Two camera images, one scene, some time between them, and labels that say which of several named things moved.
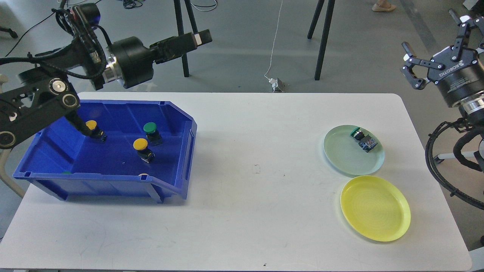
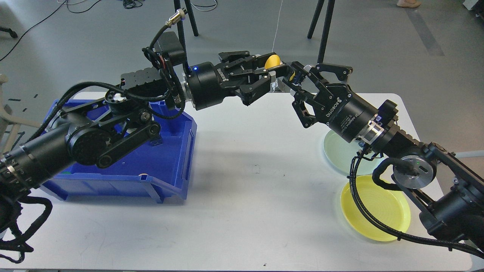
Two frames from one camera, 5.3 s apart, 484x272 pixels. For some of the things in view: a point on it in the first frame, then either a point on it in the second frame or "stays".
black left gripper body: [134, 60] → [208, 84]
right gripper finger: [463, 22] → [313, 72]
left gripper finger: [169, 48] → [237, 59]
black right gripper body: [459, 79] → [347, 115]
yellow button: [141, 145] → [275, 60]
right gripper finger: [410, 61] → [307, 105]
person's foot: [383, 5] → [411, 3]
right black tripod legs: [330, 9] stays
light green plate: [344, 153] stays
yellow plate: [376, 207] stays
